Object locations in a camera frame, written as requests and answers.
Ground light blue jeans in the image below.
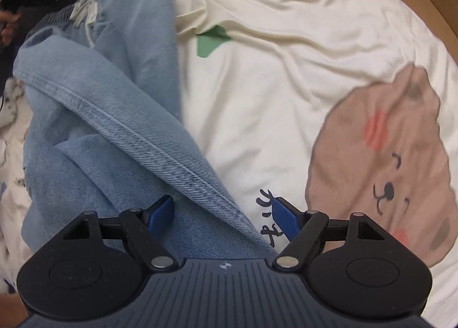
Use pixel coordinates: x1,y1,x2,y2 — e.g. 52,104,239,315
12,0,280,260

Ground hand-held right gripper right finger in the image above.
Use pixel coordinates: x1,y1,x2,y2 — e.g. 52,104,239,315
272,197,385,272

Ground cream bear print bed sheet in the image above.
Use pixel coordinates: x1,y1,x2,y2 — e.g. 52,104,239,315
171,0,458,328

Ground person's white printed shorts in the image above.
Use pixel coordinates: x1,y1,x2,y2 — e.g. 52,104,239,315
0,75,36,294

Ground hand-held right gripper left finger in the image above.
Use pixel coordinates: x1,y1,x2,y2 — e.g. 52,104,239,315
62,195,179,272

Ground person's left hand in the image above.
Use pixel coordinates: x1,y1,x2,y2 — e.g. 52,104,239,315
0,13,20,46

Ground person's leg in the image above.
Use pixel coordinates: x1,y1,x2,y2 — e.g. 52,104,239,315
0,292,27,328

